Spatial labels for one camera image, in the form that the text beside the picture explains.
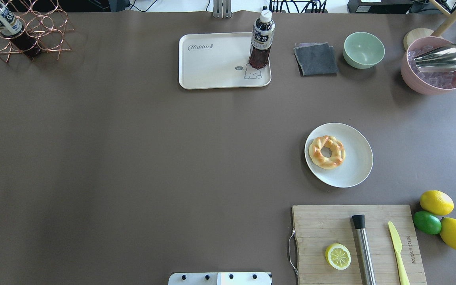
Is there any white round plate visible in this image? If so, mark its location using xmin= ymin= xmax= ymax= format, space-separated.
xmin=304 ymin=123 xmax=373 ymax=188

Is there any cream rabbit tray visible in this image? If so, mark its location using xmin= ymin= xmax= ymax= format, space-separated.
xmin=179 ymin=32 xmax=272 ymax=89

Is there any glazed twisted donut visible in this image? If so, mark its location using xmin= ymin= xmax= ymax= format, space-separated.
xmin=308 ymin=135 xmax=346 ymax=170

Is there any tea bottle on tray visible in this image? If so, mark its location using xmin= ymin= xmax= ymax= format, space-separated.
xmin=249 ymin=9 xmax=276 ymax=70

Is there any dark grey cloth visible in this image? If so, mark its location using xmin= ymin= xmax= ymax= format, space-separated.
xmin=293 ymin=43 xmax=338 ymax=76

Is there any wooden cutting board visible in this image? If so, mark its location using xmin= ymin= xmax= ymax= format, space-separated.
xmin=292 ymin=205 xmax=427 ymax=285

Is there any half lemon slice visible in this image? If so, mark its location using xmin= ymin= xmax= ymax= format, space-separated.
xmin=325 ymin=243 xmax=351 ymax=270

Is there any mint green bowl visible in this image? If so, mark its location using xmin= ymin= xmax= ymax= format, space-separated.
xmin=343 ymin=31 xmax=385 ymax=69

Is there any pink bowl with ice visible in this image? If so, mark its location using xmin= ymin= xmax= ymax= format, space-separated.
xmin=401 ymin=36 xmax=456 ymax=95

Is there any green lime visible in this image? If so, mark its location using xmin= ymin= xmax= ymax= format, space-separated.
xmin=413 ymin=211 xmax=442 ymax=235

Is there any yellow lemon near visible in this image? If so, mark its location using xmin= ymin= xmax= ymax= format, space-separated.
xmin=419 ymin=190 xmax=454 ymax=215

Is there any yellow plastic knife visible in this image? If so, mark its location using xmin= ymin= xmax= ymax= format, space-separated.
xmin=388 ymin=221 xmax=410 ymax=285

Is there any steel ice scoop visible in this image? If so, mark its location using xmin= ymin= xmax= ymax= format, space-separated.
xmin=413 ymin=44 xmax=456 ymax=72

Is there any tea bottle in rack back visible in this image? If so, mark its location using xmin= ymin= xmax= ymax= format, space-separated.
xmin=0 ymin=0 xmax=42 ymax=58

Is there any wooden mug tree stand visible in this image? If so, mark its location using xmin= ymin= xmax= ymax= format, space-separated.
xmin=403 ymin=0 xmax=456 ymax=50

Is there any aluminium frame post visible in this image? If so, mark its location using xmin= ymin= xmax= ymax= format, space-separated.
xmin=213 ymin=0 xmax=232 ymax=19

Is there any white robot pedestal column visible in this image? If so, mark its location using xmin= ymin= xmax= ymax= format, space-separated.
xmin=168 ymin=271 xmax=273 ymax=285

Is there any copper wire bottle rack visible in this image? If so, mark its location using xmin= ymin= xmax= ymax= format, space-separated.
xmin=0 ymin=0 xmax=75 ymax=63

